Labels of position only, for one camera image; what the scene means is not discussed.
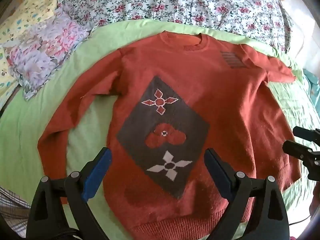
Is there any green blanket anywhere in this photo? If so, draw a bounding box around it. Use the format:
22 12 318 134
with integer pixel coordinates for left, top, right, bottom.
0 20 315 240

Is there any plaid cloth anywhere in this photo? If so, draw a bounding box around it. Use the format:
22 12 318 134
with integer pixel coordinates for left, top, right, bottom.
0 185 33 233

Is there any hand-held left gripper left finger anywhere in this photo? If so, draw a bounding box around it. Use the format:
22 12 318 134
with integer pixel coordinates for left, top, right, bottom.
26 147 113 240

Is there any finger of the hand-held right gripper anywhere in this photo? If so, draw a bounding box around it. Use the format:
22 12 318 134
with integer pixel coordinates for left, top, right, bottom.
292 126 320 144
282 140 320 162

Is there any white pink floral quilt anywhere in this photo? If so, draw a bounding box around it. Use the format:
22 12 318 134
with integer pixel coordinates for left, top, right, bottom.
56 0 294 54

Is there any yellow printed cloth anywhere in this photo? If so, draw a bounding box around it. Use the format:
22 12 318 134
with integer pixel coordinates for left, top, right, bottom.
0 0 62 110

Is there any orange patterned sweater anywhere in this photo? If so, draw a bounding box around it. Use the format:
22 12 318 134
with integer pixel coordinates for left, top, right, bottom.
37 30 302 240

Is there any pastel floral pillow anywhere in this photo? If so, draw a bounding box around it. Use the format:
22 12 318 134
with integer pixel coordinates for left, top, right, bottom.
2 6 92 102

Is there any teal cloth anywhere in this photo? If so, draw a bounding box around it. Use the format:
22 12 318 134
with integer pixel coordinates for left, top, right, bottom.
302 69 320 110

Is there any black cable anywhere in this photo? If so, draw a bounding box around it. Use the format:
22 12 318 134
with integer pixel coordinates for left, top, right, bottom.
289 212 313 227

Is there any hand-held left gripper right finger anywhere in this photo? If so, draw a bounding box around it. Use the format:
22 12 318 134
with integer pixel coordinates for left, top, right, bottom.
204 148 292 240

